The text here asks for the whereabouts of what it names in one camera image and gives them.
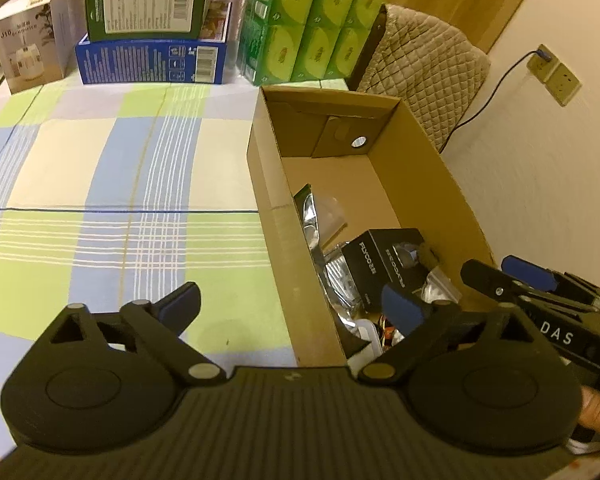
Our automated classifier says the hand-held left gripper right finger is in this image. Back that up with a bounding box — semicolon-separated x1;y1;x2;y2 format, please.
355;282;539;388

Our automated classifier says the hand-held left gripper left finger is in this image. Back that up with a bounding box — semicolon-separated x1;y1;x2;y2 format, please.
36;281;226;389

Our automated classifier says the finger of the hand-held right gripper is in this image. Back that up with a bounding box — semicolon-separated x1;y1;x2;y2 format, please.
459;258;532;305
500;254;597;295

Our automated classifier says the white power adapter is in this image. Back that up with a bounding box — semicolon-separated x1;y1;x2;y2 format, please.
352;317;382;357

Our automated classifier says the black product box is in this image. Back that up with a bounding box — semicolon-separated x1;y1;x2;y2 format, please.
340;228;432;312

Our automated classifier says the silver foil bag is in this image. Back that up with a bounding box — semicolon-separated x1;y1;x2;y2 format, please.
293;184;372;357

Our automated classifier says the brown cardboard box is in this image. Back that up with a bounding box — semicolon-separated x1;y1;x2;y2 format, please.
246;84;499;369

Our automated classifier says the plaid tablecloth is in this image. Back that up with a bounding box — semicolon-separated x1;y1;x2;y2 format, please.
0;79;352;462

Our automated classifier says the chair with quilted cover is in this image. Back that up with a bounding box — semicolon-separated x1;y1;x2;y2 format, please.
347;3;492;154

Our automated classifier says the blue carton box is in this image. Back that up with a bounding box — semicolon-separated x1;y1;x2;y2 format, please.
74;0;234;85

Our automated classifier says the stack of green tissue packs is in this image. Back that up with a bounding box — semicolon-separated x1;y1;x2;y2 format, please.
237;0;395;86

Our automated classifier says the green carton box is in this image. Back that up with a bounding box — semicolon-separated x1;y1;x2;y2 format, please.
83;0;219;42

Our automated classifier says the white humidifier box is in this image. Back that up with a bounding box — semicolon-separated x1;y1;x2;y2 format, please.
0;0;70;95

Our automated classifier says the black wall cable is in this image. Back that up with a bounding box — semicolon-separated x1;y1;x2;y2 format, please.
437;49;552;154

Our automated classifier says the wall socket with plug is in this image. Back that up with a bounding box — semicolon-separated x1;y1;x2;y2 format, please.
525;43;561;82

